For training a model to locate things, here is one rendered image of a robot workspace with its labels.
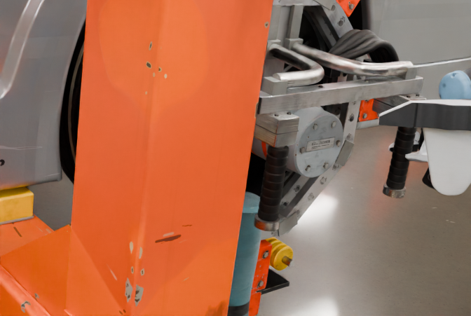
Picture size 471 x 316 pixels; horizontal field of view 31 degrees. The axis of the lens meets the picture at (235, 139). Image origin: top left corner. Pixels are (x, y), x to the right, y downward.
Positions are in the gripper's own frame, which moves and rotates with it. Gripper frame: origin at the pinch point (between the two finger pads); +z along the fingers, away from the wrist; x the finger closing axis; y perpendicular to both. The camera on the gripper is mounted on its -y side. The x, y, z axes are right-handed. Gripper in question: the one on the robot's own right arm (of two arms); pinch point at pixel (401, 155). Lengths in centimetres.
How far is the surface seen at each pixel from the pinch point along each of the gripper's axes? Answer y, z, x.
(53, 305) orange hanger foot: -13, 74, -1
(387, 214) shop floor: -83, -138, -99
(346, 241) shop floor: -83, -102, -89
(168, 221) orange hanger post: 10, 72, 21
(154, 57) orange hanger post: 30, 76, 20
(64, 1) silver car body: 24, 58, -31
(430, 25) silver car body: 17, -44, -30
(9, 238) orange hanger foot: -15, 68, -26
